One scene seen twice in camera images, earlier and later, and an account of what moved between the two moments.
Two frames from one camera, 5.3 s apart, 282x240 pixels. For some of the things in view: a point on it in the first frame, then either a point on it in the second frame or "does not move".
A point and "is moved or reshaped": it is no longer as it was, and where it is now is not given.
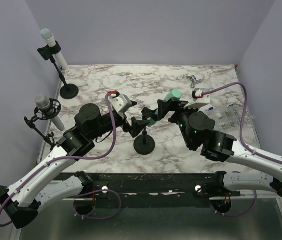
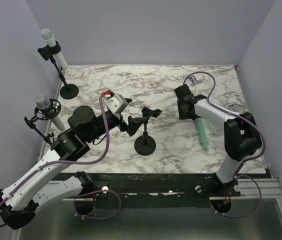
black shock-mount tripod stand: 55,106 does not move
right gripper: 165,106 to 183,116
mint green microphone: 174,94 is moved or reshaped
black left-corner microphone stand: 68,91 does not move
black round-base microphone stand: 144,144 does not move
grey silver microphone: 43,102 does not move
